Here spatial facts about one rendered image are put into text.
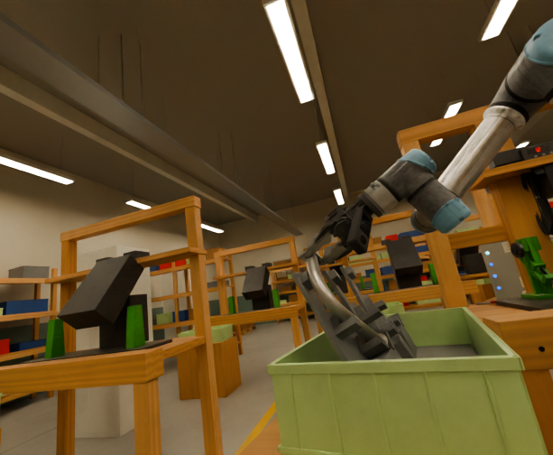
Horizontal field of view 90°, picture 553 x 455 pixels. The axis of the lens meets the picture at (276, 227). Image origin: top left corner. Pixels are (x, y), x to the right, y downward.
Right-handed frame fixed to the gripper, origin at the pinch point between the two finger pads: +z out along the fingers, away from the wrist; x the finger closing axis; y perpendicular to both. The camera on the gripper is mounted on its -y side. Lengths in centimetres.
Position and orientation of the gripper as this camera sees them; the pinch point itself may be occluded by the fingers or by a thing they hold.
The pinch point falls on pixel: (313, 260)
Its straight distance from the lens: 72.2
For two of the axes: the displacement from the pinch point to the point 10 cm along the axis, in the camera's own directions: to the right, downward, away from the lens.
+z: -7.0, 6.6, 2.6
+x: -7.1, -6.3, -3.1
